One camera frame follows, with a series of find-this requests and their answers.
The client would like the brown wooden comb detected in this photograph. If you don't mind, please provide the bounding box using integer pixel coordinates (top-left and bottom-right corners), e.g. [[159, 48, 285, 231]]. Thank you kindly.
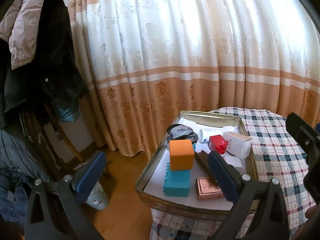
[[195, 151, 217, 185]]

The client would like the white pill bottle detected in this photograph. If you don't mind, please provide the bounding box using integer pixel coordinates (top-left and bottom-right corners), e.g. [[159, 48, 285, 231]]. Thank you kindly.
[[198, 126, 240, 144]]

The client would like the large teal toy brick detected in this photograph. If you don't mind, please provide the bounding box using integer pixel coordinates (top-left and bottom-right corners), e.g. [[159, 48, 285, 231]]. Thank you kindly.
[[163, 163, 191, 197]]

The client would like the plastic bottle on floor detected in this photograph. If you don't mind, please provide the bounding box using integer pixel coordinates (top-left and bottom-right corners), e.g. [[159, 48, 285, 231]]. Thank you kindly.
[[85, 180, 109, 210]]

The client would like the white paper tray liner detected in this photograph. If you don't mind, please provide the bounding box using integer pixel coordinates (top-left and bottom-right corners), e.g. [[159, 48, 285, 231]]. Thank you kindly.
[[143, 117, 241, 211]]

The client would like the orange cube block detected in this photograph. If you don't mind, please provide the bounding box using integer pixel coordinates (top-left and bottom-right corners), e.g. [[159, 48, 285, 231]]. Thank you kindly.
[[169, 139, 195, 171]]

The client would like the gold metal tin tray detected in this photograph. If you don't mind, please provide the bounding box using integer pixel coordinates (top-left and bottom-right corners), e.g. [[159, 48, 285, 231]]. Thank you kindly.
[[135, 111, 247, 221]]

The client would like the dark hanging jacket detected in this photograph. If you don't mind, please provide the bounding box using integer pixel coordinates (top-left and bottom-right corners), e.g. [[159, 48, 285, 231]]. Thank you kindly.
[[1, 0, 88, 128]]

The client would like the grey quilted coat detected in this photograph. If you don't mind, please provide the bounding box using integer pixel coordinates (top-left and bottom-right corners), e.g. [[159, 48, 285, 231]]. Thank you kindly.
[[1, 0, 44, 70]]

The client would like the cream and orange curtain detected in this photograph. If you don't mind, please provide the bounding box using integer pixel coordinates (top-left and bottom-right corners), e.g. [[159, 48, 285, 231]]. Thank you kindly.
[[68, 0, 319, 157]]

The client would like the red ice-cream toy brick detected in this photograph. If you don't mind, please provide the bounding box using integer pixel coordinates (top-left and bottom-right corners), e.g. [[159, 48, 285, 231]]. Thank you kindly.
[[208, 135, 228, 154]]

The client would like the plaid tablecloth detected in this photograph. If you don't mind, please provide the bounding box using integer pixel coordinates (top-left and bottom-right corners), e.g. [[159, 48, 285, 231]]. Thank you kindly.
[[150, 107, 315, 239]]

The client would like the copper rectangular tin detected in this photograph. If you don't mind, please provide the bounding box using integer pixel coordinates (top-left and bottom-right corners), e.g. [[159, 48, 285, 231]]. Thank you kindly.
[[196, 177, 224, 200]]

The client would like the tall beige patterned box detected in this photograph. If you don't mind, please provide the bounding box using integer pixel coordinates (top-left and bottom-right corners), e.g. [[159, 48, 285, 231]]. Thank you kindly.
[[222, 132, 252, 159]]

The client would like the grey patterned cloth pouch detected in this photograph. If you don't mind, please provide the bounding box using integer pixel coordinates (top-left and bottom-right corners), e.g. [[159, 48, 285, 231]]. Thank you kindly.
[[164, 124, 199, 150]]

